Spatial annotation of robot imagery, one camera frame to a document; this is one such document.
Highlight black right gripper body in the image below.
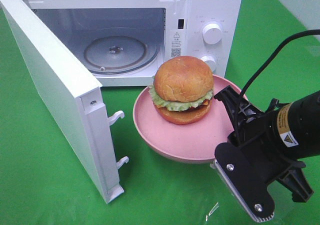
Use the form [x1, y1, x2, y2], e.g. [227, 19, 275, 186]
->
[228, 108, 306, 185]

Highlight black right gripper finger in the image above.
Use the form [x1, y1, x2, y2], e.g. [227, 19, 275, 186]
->
[276, 168, 314, 202]
[214, 85, 263, 130]

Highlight pink round plate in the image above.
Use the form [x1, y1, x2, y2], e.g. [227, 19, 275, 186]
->
[133, 87, 234, 164]

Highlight burger with lettuce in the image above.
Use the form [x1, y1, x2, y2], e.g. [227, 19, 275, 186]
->
[148, 56, 214, 125]

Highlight white microwave door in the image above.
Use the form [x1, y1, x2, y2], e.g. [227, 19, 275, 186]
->
[0, 0, 129, 203]

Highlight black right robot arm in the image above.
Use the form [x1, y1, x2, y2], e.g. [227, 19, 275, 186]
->
[215, 86, 320, 203]

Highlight lower white microwave knob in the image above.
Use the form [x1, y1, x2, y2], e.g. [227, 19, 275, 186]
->
[200, 55, 217, 74]

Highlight white microwave knob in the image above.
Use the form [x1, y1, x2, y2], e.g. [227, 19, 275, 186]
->
[202, 22, 223, 45]
[200, 55, 217, 74]

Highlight upper white microwave knob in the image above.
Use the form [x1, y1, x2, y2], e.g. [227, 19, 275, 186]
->
[202, 22, 223, 45]

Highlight white warning sticker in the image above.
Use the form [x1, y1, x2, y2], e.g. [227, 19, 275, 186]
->
[169, 29, 185, 58]

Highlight glass microwave turntable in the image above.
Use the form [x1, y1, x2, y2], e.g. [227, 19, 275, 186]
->
[84, 36, 160, 75]

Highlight white microwave oven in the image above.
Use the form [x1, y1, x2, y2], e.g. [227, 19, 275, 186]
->
[0, 0, 241, 87]

